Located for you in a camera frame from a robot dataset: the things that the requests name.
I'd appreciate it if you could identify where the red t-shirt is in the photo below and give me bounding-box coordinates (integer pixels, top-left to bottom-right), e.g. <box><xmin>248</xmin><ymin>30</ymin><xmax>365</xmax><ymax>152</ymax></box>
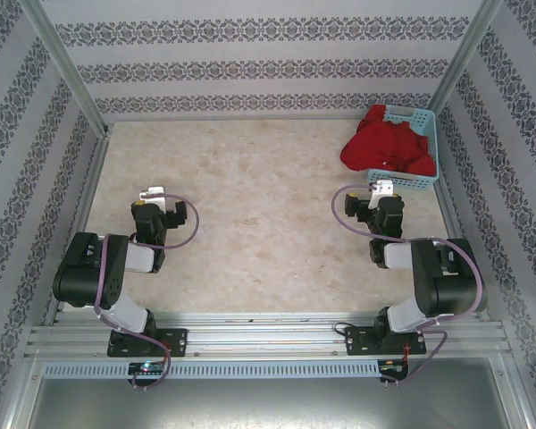
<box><xmin>339</xmin><ymin>105</ymin><xmax>438</xmax><ymax>176</ymax></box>

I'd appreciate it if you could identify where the light blue plastic basket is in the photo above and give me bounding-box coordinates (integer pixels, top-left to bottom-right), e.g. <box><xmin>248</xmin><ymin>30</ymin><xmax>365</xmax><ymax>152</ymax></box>
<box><xmin>364</xmin><ymin>105</ymin><xmax>440</xmax><ymax>194</ymax></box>

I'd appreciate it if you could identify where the grey metal sheet panel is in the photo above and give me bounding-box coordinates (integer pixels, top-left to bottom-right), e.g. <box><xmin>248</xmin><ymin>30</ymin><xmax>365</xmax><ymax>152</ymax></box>
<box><xmin>26</xmin><ymin>377</ymin><xmax>528</xmax><ymax>429</ymax></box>

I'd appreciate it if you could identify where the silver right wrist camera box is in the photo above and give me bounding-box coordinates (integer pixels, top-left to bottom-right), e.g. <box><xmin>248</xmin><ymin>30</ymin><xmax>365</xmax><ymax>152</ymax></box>
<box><xmin>368</xmin><ymin>178</ymin><xmax>395</xmax><ymax>210</ymax></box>

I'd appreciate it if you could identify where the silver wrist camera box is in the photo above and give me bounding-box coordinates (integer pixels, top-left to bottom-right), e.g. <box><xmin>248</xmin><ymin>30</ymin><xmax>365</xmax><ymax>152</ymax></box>
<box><xmin>368</xmin><ymin>178</ymin><xmax>395</xmax><ymax>210</ymax></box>
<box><xmin>138</xmin><ymin>185</ymin><xmax>167</xmax><ymax>209</ymax></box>

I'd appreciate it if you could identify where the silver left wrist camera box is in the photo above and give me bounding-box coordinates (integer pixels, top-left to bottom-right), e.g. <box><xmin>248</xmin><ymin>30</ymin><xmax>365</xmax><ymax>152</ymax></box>
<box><xmin>138</xmin><ymin>185</ymin><xmax>167</xmax><ymax>209</ymax></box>

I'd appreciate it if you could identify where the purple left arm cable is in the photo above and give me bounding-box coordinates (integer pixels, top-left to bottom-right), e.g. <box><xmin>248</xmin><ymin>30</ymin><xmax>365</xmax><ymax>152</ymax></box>
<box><xmin>93</xmin><ymin>195</ymin><xmax>201</xmax><ymax>392</ymax></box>

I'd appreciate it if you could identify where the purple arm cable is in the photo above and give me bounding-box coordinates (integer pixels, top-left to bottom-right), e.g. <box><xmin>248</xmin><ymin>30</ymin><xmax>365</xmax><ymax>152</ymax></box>
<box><xmin>331</xmin><ymin>182</ymin><xmax>483</xmax><ymax>388</ymax></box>
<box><xmin>93</xmin><ymin>195</ymin><xmax>201</xmax><ymax>392</ymax></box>

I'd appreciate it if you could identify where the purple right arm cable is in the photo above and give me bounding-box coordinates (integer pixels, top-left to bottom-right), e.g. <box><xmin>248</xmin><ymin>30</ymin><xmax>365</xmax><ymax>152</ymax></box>
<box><xmin>331</xmin><ymin>182</ymin><xmax>483</xmax><ymax>388</ymax></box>

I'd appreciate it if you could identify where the aluminium side rail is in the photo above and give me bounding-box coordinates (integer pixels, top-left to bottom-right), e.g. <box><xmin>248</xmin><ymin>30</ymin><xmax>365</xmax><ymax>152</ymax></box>
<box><xmin>432</xmin><ymin>114</ymin><xmax>492</xmax><ymax>323</ymax></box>
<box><xmin>42</xmin><ymin>129</ymin><xmax>111</xmax><ymax>325</ymax></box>

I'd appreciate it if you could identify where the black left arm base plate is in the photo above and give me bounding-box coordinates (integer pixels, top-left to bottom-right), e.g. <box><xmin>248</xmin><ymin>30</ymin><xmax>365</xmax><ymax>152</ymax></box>
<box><xmin>106</xmin><ymin>328</ymin><xmax>188</xmax><ymax>358</ymax></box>

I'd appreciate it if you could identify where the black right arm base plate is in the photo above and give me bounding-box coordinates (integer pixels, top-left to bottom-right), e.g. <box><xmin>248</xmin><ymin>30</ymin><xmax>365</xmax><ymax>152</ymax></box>
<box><xmin>344</xmin><ymin>324</ymin><xmax>428</xmax><ymax>358</ymax></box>

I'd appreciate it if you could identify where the aluminium frame post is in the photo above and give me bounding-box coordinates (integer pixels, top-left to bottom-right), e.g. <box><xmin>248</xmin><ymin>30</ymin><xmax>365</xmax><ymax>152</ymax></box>
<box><xmin>428</xmin><ymin>0</ymin><xmax>504</xmax><ymax>118</ymax></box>
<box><xmin>20</xmin><ymin>0</ymin><xmax>113</xmax><ymax>138</ymax></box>

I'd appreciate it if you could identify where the aluminium mounting rail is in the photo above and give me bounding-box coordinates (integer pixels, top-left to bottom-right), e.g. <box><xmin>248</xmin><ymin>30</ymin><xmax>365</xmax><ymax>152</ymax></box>
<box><xmin>24</xmin><ymin>312</ymin><xmax>506</xmax><ymax>358</ymax></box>

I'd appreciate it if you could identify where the white slotted cable duct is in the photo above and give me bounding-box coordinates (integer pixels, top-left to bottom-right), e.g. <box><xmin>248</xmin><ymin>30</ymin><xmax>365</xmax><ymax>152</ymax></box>
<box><xmin>42</xmin><ymin>360</ymin><xmax>381</xmax><ymax>379</ymax></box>

